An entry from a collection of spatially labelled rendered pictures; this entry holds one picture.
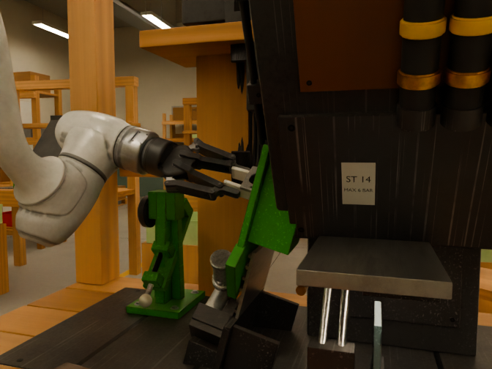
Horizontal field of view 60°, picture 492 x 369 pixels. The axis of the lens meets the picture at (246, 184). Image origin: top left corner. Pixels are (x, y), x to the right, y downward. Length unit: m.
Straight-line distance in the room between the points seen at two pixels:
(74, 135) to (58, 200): 0.14
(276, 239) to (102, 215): 0.70
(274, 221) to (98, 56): 0.79
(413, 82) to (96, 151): 0.59
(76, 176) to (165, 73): 11.12
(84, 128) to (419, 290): 0.66
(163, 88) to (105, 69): 10.59
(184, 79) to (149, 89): 1.02
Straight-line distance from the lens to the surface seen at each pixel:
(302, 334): 0.90
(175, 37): 1.03
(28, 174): 0.80
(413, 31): 0.49
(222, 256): 0.71
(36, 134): 5.99
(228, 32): 0.98
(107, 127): 0.88
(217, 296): 0.79
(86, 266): 1.33
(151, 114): 11.97
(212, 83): 1.10
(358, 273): 0.49
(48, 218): 0.83
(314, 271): 0.49
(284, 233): 0.68
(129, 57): 12.47
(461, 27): 0.49
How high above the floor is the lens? 1.26
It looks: 5 degrees down
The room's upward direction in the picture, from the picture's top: straight up
